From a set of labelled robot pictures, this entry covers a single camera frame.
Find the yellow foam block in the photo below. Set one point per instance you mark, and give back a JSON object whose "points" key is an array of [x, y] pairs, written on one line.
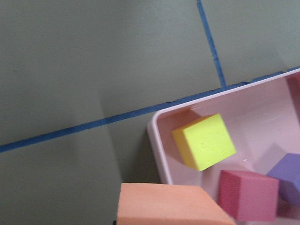
{"points": [[204, 142]]}

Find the orange foam block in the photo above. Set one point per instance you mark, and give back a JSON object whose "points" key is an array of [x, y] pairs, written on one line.
{"points": [[162, 204]]}

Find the purple foam block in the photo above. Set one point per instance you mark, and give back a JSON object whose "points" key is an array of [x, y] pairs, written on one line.
{"points": [[287, 171]]}

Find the pink plastic bin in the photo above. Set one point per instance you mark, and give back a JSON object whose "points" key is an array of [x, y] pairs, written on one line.
{"points": [[263, 120]]}

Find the red foam block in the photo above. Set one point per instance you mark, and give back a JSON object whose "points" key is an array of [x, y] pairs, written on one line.
{"points": [[248, 196]]}

